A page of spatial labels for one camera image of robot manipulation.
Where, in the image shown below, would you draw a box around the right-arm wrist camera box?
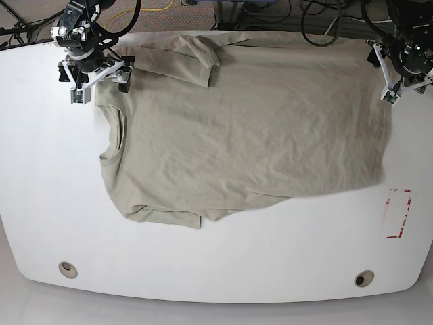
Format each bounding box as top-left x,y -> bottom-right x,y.
70,88 -> 91,104

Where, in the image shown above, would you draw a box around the beige T-shirt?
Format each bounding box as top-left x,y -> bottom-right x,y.
95,32 -> 391,229

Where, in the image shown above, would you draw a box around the left table cable grommet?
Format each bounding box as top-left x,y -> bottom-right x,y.
58,261 -> 78,279

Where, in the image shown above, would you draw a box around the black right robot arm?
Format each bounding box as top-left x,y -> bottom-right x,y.
50,1 -> 141,104

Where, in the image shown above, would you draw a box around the table cable grommet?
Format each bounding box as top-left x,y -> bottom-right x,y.
355,270 -> 375,288
58,261 -> 78,279

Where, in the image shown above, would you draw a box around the yellow floor cable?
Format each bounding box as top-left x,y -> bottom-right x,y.
103,0 -> 175,35

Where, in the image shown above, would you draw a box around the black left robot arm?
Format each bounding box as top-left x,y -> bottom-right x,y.
359,1 -> 432,104

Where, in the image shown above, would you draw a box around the left-arm wrist camera box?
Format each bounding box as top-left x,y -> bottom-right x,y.
380,87 -> 401,106

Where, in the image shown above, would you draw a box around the right table cable grommet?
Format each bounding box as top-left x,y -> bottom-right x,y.
355,270 -> 375,288

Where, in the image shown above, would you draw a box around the right-arm gripper body white bracket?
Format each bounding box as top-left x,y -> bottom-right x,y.
58,50 -> 135,89

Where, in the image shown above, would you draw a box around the black tripod legs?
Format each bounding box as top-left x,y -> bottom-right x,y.
1,0 -> 68,49

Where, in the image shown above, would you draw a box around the red tape rectangle marker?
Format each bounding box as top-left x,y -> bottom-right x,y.
382,189 -> 413,239

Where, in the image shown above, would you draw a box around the left-arm gripper body white bracket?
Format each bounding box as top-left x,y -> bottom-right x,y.
367,41 -> 432,95

